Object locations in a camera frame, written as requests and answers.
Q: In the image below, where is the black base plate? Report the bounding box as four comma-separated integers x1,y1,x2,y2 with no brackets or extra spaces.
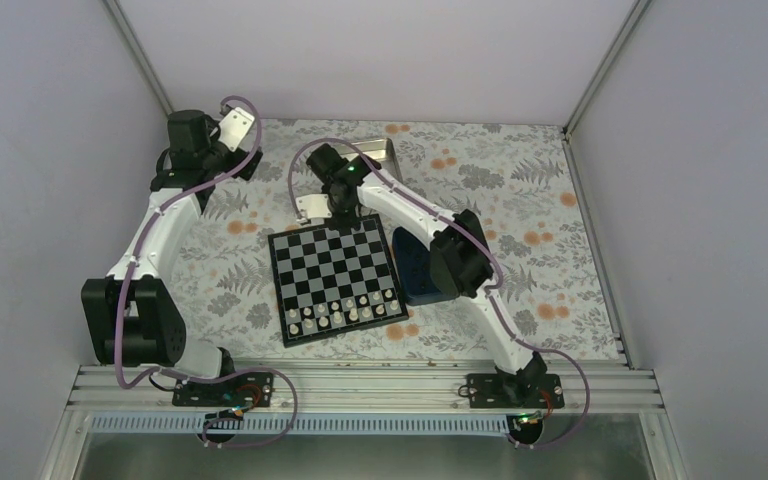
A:
172,371,274,409
457,373,565,409

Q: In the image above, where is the black grey chess board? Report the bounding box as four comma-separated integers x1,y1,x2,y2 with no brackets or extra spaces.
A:
268,214,408,348

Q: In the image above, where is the aluminium corner post left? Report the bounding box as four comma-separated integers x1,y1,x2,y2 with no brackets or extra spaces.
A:
100,0,174,114

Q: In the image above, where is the white slotted cable duct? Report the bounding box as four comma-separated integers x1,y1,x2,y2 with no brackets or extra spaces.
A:
91,412,509,437

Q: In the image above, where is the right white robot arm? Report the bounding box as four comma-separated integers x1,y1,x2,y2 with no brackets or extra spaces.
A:
294,138,547,407

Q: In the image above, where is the aluminium front rail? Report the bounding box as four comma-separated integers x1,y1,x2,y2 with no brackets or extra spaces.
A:
66,360,665,413

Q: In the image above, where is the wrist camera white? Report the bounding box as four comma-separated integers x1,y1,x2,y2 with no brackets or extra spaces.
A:
295,194,333,225
218,107,255,152

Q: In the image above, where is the aluminium corner post right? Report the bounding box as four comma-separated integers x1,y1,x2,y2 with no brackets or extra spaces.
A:
563,0,653,140

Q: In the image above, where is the floral table mat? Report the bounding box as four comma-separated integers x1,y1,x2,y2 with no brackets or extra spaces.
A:
164,120,618,361

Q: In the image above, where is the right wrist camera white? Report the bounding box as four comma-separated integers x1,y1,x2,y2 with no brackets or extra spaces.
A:
295,194,333,225

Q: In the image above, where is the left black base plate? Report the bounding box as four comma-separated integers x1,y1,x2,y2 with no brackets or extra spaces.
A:
172,371,274,409

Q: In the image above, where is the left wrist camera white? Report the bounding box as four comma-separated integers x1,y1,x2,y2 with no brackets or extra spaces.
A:
218,107,255,152

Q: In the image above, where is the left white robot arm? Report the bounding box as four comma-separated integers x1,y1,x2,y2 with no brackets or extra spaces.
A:
81,107,262,405

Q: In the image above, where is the dark blue piece box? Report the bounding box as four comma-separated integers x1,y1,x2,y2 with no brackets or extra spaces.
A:
391,227,455,306

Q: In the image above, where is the aluminium corner post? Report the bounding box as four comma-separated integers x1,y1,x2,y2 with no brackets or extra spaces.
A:
100,0,174,114
563,0,653,140

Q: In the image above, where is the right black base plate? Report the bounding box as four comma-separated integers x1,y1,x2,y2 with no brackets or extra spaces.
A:
457,373,565,409

